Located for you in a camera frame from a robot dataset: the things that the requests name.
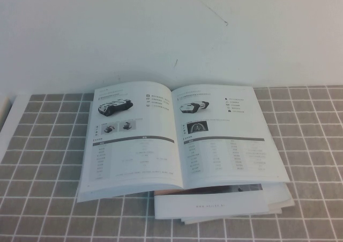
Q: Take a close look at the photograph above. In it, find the white product catalogue book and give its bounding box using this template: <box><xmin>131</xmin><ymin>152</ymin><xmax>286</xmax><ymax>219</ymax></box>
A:
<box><xmin>76</xmin><ymin>80</ymin><xmax>292</xmax><ymax>204</ymax></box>

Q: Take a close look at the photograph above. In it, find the beige box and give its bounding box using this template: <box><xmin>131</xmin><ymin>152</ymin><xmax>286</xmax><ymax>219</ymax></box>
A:
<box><xmin>0</xmin><ymin>96</ymin><xmax>11</xmax><ymax>129</ymax></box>

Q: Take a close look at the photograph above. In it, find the thin white booklet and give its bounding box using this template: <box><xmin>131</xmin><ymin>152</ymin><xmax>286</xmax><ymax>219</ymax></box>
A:
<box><xmin>180</xmin><ymin>212</ymin><xmax>283</xmax><ymax>225</ymax></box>

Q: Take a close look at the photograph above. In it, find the grey white-checked tablecloth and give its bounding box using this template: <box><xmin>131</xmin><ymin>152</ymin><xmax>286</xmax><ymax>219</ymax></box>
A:
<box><xmin>0</xmin><ymin>84</ymin><xmax>343</xmax><ymax>242</ymax></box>

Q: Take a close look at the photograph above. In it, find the white booklet with web address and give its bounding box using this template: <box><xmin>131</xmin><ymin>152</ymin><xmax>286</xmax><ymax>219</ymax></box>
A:
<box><xmin>154</xmin><ymin>190</ymin><xmax>270</xmax><ymax>222</ymax></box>

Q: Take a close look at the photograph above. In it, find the booklet with photo cover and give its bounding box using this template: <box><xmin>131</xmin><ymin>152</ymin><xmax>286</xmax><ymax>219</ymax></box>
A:
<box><xmin>153</xmin><ymin>183</ymin><xmax>265</xmax><ymax>198</ymax></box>

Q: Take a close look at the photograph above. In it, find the thick white booklet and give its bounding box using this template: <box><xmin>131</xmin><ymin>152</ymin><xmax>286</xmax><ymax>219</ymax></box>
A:
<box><xmin>261</xmin><ymin>182</ymin><xmax>295</xmax><ymax>215</ymax></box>

